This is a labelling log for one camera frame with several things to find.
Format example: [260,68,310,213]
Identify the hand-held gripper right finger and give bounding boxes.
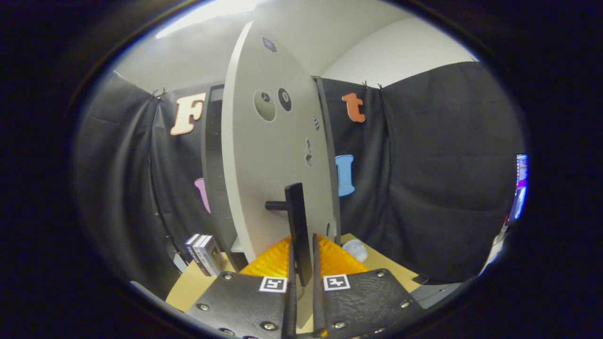
[311,233,425,339]

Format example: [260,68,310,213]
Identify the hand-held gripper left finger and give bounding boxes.
[185,235,298,339]

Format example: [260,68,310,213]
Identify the small white blue cup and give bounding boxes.
[342,239,368,263]

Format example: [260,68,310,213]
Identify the black door handle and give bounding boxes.
[265,183,314,287]

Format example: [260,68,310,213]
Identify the white and blue boxes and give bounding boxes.
[185,234,227,277]

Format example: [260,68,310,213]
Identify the grey cabinet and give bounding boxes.
[202,75,342,273]

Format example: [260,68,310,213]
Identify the black backdrop cloth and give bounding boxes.
[73,61,526,302]

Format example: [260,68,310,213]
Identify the computer monitor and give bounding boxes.
[508,153,529,226]

